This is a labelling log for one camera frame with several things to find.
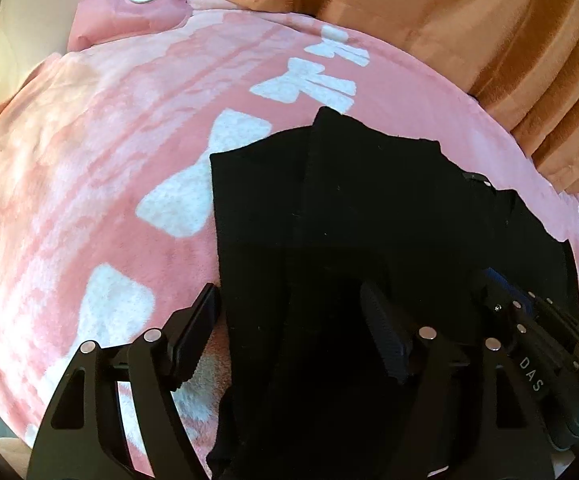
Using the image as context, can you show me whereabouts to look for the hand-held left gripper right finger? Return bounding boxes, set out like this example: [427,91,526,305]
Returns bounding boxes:
[360,281,553,480]

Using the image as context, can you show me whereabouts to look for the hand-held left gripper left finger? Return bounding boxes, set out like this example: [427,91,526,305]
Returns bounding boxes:
[27,282,223,480]

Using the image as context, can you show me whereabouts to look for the black sweater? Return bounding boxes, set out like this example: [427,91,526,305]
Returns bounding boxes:
[204,106,578,480]

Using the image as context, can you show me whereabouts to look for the pink blanket with white bows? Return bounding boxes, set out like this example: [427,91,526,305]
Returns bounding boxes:
[0,0,579,480]

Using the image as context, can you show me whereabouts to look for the pink pouch with white button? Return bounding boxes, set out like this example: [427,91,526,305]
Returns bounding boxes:
[67,0,198,54]

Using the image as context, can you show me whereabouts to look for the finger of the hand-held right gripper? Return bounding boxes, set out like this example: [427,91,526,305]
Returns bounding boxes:
[528,291,579,357]
[468,265,529,347]

